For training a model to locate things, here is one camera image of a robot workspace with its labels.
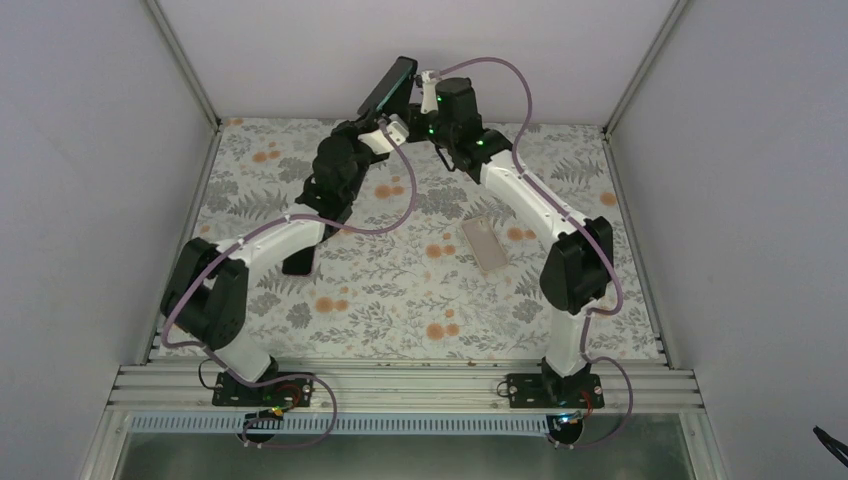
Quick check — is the right aluminium corner post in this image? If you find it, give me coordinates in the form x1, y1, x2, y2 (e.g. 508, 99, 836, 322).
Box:
603, 0, 691, 140

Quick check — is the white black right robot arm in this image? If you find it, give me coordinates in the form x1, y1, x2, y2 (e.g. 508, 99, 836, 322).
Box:
409, 72, 614, 407

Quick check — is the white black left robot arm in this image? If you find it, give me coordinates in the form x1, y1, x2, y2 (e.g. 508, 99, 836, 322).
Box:
160, 113, 409, 405

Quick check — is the cream phone case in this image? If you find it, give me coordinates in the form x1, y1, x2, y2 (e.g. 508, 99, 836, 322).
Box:
460, 217, 509, 273

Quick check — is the left aluminium corner post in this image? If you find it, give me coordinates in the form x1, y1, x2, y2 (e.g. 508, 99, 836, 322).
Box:
143, 0, 221, 131

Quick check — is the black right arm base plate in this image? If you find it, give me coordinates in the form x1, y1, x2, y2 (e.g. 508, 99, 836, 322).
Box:
495, 373, 605, 409

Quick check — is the grey slotted cable duct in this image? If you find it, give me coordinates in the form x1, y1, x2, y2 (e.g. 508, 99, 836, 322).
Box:
130, 412, 549, 437

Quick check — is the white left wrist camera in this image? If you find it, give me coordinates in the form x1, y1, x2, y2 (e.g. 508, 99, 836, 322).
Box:
357, 114, 410, 156

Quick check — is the aluminium front rail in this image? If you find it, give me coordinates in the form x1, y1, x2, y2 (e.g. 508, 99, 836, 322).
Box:
107, 357, 704, 414

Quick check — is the floral patterned table mat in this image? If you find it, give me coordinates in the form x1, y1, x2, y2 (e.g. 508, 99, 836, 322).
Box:
158, 117, 666, 363

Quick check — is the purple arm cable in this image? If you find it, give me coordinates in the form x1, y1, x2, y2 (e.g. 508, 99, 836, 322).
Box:
437, 56, 636, 451
160, 122, 420, 450

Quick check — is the black object at edge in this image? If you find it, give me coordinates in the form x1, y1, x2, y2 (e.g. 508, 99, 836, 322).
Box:
812, 426, 848, 467

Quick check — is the magenta phone black screen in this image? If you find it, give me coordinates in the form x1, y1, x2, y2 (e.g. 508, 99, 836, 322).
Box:
281, 246, 316, 277

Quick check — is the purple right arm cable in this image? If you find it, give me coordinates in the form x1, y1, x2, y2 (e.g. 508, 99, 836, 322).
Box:
437, 56, 636, 451

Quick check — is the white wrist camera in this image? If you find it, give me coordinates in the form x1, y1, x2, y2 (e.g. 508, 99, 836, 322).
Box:
357, 114, 410, 156
415, 70, 442, 115

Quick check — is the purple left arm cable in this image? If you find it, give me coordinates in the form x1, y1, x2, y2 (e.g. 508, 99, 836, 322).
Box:
160, 122, 420, 450

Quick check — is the aluminium corner post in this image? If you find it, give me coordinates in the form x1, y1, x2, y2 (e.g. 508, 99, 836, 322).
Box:
143, 0, 221, 131
603, 0, 691, 140

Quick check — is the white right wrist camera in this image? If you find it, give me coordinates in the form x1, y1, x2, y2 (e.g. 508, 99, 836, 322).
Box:
415, 70, 442, 115

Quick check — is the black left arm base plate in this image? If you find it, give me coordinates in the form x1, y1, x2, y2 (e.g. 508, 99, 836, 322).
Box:
211, 373, 314, 409

